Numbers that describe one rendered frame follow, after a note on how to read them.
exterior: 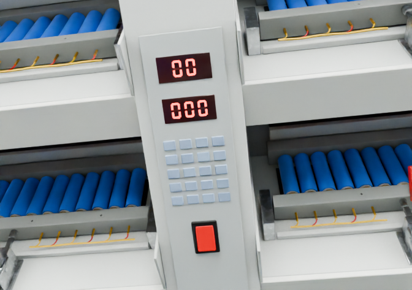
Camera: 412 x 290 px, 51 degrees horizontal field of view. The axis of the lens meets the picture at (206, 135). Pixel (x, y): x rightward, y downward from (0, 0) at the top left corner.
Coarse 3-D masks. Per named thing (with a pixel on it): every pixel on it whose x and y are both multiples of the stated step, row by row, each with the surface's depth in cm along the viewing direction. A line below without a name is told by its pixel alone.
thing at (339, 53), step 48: (288, 0) 46; (336, 0) 44; (384, 0) 41; (240, 48) 35; (288, 48) 40; (336, 48) 40; (384, 48) 39; (288, 96) 38; (336, 96) 38; (384, 96) 38
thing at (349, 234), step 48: (288, 144) 55; (336, 144) 54; (384, 144) 53; (288, 192) 49; (336, 192) 48; (384, 192) 47; (288, 240) 46; (336, 240) 45; (384, 240) 45; (288, 288) 43; (336, 288) 43; (384, 288) 43
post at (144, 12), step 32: (128, 0) 36; (160, 0) 35; (192, 0) 35; (224, 0) 35; (128, 32) 36; (160, 32) 36; (224, 32) 36; (160, 192) 40; (160, 224) 41; (256, 256) 42; (256, 288) 43
